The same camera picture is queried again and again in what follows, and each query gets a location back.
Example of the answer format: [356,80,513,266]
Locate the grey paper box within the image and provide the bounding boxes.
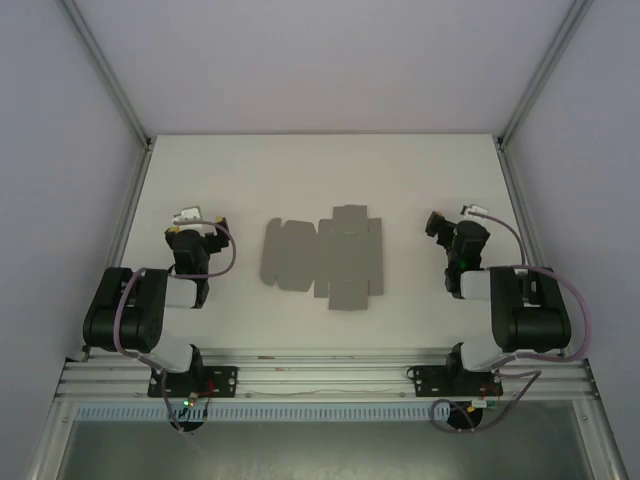
[258,203,385,312]

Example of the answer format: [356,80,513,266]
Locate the grey metal panel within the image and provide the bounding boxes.
[54,418,594,480]

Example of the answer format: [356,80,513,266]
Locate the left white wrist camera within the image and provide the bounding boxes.
[172,205,207,233]

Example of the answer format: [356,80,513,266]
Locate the aluminium table edge rail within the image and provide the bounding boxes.
[64,139,154,362]
[494,139,592,362]

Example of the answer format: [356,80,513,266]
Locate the left black mount plate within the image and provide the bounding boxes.
[147,365,239,400]

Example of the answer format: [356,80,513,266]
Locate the black mount plate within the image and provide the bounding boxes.
[147,365,239,400]
[407,364,504,400]

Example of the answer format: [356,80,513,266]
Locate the right black mount plate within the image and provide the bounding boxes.
[407,364,504,400]

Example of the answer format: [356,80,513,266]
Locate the aluminium frame post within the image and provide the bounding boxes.
[497,0,596,147]
[62,0,152,147]

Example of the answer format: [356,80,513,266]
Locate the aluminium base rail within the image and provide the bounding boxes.
[54,348,599,402]

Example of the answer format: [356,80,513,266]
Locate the slotted grey cable duct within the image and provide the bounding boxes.
[72,404,454,422]

